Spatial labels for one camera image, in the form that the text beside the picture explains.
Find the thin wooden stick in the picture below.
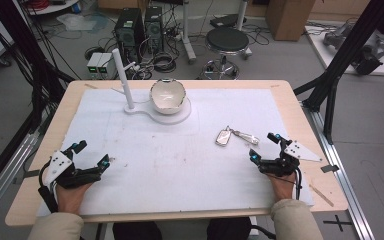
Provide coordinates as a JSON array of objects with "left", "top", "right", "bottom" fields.
[{"left": 308, "top": 183, "right": 335, "bottom": 208}]

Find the aluminium rail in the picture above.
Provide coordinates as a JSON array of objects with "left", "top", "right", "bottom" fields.
[
  {"left": 0, "top": 131, "right": 42, "bottom": 229},
  {"left": 300, "top": 99, "right": 377, "bottom": 240}
]

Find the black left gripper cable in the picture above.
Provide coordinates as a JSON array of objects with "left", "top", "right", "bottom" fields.
[{"left": 37, "top": 159, "right": 60, "bottom": 213}]

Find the black round stool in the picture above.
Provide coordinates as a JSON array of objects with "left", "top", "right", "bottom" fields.
[{"left": 201, "top": 26, "right": 253, "bottom": 81}]

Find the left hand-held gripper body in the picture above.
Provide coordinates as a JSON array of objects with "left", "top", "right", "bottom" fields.
[{"left": 43, "top": 150, "right": 103, "bottom": 190}]

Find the white mat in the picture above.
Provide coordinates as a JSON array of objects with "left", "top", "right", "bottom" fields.
[{"left": 35, "top": 87, "right": 315, "bottom": 218}]

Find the black computer tower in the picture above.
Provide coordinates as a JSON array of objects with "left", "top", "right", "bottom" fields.
[
  {"left": 113, "top": 7, "right": 145, "bottom": 65},
  {"left": 143, "top": 5, "right": 165, "bottom": 55}
]

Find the white stand with pole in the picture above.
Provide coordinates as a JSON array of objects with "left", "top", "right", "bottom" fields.
[{"left": 111, "top": 48, "right": 193, "bottom": 126}]

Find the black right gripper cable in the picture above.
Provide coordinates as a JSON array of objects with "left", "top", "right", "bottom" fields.
[{"left": 292, "top": 167, "right": 304, "bottom": 201}]

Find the person's left hand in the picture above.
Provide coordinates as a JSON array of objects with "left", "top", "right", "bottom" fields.
[{"left": 55, "top": 181, "right": 95, "bottom": 215}]

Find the white bowl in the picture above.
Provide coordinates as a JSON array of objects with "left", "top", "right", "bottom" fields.
[{"left": 149, "top": 78, "right": 188, "bottom": 116}]

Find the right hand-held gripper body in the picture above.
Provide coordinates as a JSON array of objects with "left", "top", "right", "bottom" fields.
[{"left": 257, "top": 140, "right": 323, "bottom": 178}]

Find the white table leg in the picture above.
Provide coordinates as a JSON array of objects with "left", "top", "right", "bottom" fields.
[
  {"left": 235, "top": 0, "right": 253, "bottom": 60},
  {"left": 179, "top": 0, "right": 198, "bottom": 65}
]

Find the brown cardboard box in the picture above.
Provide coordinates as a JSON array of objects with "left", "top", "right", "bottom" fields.
[{"left": 265, "top": 0, "right": 316, "bottom": 42}]

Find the clear plastic sheet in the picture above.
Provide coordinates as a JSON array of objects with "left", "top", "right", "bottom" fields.
[{"left": 56, "top": 12, "right": 110, "bottom": 35}]

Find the person's right hand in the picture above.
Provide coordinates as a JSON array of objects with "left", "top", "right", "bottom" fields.
[{"left": 266, "top": 171, "right": 298, "bottom": 203}]

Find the white board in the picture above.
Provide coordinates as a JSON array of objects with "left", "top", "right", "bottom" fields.
[{"left": 304, "top": 24, "right": 384, "bottom": 77}]

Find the person's left leg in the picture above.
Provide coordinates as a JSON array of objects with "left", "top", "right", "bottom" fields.
[{"left": 112, "top": 221, "right": 164, "bottom": 240}]

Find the coil of black cables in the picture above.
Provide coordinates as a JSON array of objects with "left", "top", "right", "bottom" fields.
[{"left": 152, "top": 51, "right": 178, "bottom": 74}]

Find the person's leg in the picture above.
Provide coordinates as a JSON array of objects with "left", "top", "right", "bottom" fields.
[
  {"left": 206, "top": 216, "right": 253, "bottom": 240},
  {"left": 112, "top": 221, "right": 164, "bottom": 240}
]

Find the wooden table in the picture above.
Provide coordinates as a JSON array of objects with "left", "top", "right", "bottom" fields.
[{"left": 4, "top": 79, "right": 350, "bottom": 228}]

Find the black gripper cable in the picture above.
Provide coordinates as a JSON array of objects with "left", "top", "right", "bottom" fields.
[
  {"left": 292, "top": 167, "right": 304, "bottom": 201},
  {"left": 37, "top": 159, "right": 60, "bottom": 213}
]

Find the grey tape piece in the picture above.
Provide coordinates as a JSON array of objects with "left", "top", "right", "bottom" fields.
[{"left": 320, "top": 163, "right": 341, "bottom": 174}]

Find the silver key with fob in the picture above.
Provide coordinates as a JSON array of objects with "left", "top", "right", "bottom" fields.
[{"left": 214, "top": 125, "right": 261, "bottom": 147}]

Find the white power supply box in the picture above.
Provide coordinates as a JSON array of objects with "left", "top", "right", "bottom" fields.
[
  {"left": 86, "top": 52, "right": 104, "bottom": 76},
  {"left": 97, "top": 52, "right": 116, "bottom": 76}
]

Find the grey robot device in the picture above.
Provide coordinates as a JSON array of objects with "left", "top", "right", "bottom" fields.
[{"left": 322, "top": 22, "right": 384, "bottom": 76}]

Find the black metal frame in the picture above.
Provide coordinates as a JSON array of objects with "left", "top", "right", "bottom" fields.
[
  {"left": 293, "top": 0, "right": 384, "bottom": 145},
  {"left": 0, "top": 0, "right": 77, "bottom": 201}
]

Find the person's right leg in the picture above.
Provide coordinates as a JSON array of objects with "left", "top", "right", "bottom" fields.
[{"left": 206, "top": 216, "right": 253, "bottom": 240}]

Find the black flat pad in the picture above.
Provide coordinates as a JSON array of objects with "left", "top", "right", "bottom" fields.
[{"left": 209, "top": 13, "right": 248, "bottom": 30}]

